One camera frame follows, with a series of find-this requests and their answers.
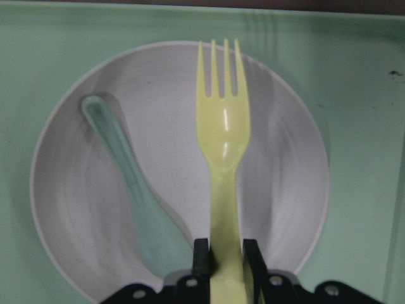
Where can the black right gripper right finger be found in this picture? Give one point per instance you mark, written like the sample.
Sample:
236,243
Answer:
254,266

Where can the light green plastic tray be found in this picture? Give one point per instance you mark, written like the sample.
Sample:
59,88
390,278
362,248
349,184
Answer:
348,69

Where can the yellow plastic fork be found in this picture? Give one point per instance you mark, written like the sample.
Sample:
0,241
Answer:
223,125

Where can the beige round plate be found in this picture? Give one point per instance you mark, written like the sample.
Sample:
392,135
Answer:
80,206

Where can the teal plastic spoon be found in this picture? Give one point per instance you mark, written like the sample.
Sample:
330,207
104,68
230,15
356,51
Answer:
162,245

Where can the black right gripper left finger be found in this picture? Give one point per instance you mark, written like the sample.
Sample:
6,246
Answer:
203,264

